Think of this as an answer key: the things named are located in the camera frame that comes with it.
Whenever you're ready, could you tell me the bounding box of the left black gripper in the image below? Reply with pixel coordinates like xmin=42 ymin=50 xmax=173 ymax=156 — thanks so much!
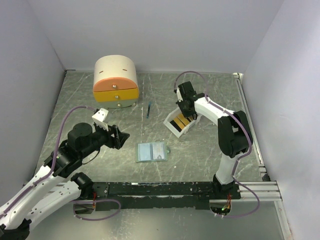
xmin=79 ymin=120 xmax=130 ymax=158

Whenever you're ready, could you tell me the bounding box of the black credit card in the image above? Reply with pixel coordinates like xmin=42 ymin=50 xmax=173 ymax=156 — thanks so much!
xmin=169 ymin=120 xmax=182 ymax=132

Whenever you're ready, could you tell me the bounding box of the mint green card holder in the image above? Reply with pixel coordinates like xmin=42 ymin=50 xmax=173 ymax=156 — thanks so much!
xmin=136 ymin=141 xmax=171 ymax=163

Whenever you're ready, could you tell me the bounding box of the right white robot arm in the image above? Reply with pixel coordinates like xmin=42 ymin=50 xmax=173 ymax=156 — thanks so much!
xmin=175 ymin=81 xmax=253 ymax=199

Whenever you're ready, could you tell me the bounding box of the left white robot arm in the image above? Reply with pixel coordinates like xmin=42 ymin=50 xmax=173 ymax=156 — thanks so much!
xmin=0 ymin=122 xmax=130 ymax=240

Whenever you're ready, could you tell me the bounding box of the white plastic tray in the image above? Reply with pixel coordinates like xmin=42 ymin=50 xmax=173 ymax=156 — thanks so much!
xmin=163 ymin=107 xmax=201 ymax=138

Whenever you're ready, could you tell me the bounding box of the blue pen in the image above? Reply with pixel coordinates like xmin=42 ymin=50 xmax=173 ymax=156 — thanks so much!
xmin=146 ymin=101 xmax=152 ymax=119

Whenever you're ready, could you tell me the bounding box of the beige mini drawer cabinet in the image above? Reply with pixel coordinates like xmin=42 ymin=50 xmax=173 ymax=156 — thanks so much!
xmin=92 ymin=55 xmax=140 ymax=109

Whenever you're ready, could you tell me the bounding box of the black base bar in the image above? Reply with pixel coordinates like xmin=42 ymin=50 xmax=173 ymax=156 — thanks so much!
xmin=78 ymin=181 xmax=241 ymax=211

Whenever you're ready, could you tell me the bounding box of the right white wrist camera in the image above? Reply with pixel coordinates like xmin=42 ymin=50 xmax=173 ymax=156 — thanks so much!
xmin=175 ymin=87 xmax=183 ymax=102

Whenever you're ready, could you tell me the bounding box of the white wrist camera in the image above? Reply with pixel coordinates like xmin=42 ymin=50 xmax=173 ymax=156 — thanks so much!
xmin=175 ymin=87 xmax=183 ymax=102
xmin=91 ymin=108 xmax=109 ymax=131

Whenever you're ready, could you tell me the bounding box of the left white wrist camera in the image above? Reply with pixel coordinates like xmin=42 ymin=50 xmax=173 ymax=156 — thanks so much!
xmin=91 ymin=108 xmax=109 ymax=131

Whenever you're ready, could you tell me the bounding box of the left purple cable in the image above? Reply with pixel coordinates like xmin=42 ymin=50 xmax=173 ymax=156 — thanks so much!
xmin=0 ymin=105 xmax=101 ymax=218

